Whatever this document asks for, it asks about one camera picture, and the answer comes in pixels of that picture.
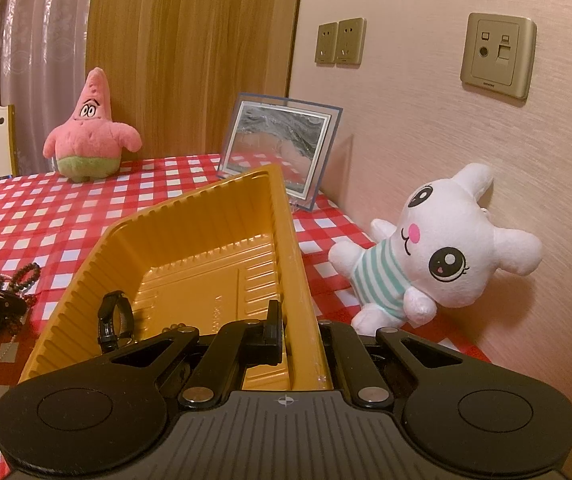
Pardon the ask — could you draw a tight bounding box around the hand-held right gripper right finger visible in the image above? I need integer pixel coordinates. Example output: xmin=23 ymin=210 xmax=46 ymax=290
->
xmin=317 ymin=322 xmax=468 ymax=407

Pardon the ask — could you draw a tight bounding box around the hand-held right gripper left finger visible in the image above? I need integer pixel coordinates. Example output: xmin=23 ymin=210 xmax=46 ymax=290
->
xmin=100 ymin=300 xmax=285 ymax=407

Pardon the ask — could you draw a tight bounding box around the orange plastic tray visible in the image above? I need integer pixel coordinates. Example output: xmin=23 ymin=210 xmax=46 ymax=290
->
xmin=16 ymin=164 xmax=334 ymax=393

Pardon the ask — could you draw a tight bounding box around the black wristwatch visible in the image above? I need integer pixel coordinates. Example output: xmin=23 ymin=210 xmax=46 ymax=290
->
xmin=97 ymin=290 xmax=135 ymax=356

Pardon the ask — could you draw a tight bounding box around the red white checked tablecloth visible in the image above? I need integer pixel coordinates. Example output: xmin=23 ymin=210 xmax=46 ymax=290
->
xmin=0 ymin=154 xmax=492 ymax=480

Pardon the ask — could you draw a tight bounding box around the white rabbit plush toy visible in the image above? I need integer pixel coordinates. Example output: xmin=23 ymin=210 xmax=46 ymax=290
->
xmin=328 ymin=162 xmax=543 ymax=333

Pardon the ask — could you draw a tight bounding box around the pink starfish plush toy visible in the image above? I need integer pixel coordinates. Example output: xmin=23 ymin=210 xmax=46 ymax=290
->
xmin=43 ymin=66 xmax=143 ymax=183

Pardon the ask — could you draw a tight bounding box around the sheer curtain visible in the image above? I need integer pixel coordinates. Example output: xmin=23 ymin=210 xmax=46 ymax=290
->
xmin=0 ymin=0 xmax=92 ymax=181

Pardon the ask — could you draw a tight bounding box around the long brown bead necklace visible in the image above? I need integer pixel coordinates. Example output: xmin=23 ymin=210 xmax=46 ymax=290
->
xmin=0 ymin=262 xmax=42 ymax=358

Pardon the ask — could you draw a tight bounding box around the glass picture frame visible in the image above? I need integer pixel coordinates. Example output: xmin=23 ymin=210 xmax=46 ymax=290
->
xmin=216 ymin=92 xmax=343 ymax=212

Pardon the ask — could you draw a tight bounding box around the beige wall power socket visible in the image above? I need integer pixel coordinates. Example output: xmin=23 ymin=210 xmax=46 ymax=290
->
xmin=314 ymin=22 xmax=339 ymax=66
xmin=335 ymin=17 xmax=367 ymax=67

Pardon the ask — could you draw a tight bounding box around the wooden wall panel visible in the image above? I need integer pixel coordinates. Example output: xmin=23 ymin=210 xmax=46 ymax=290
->
xmin=86 ymin=0 xmax=307 ymax=161

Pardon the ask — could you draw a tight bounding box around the beige wall data socket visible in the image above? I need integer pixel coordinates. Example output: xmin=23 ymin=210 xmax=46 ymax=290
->
xmin=460 ymin=11 xmax=538 ymax=102

